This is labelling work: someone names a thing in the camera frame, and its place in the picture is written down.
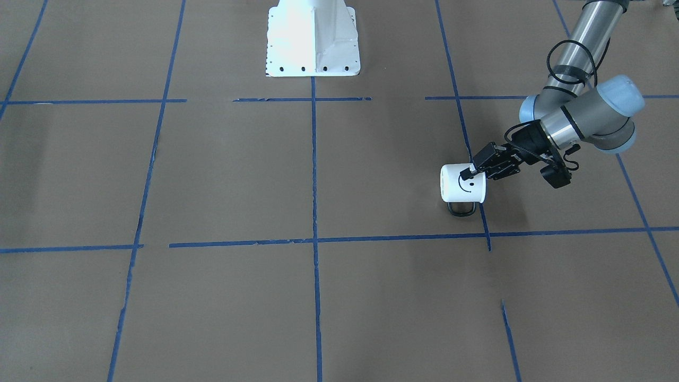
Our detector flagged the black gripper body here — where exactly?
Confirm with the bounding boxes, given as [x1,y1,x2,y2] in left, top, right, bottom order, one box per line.
[504,121,558,171]

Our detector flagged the white smiley mug black handle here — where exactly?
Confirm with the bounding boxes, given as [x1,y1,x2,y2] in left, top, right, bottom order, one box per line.
[440,163,487,218]

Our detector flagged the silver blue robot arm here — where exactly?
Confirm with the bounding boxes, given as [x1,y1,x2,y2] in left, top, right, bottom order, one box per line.
[458,1,645,188]

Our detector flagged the white pedestal column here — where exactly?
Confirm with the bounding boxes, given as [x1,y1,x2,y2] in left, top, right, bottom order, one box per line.
[265,1,361,77]

